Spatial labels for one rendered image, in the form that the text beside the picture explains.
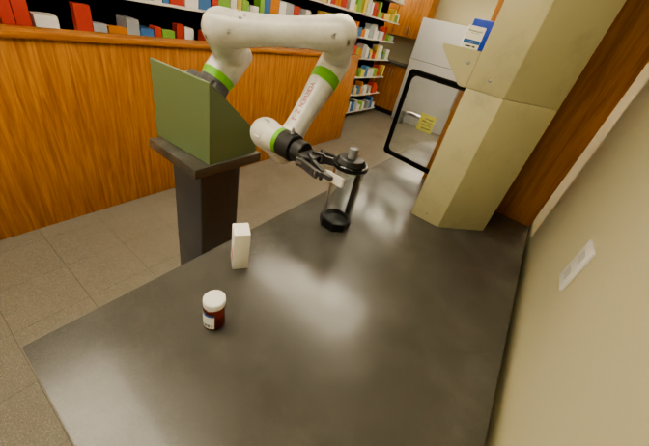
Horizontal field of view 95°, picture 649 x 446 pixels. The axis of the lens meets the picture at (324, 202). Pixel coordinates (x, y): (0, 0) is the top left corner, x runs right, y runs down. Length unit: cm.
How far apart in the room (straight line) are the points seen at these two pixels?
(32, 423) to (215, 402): 123
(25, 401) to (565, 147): 230
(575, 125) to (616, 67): 20
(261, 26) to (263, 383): 101
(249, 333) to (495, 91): 91
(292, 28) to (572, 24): 79
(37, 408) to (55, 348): 109
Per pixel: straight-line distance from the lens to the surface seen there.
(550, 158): 144
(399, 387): 69
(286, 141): 97
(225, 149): 125
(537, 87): 109
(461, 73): 106
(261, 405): 62
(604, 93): 141
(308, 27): 115
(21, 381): 190
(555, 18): 106
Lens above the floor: 151
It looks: 32 degrees down
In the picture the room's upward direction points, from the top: 14 degrees clockwise
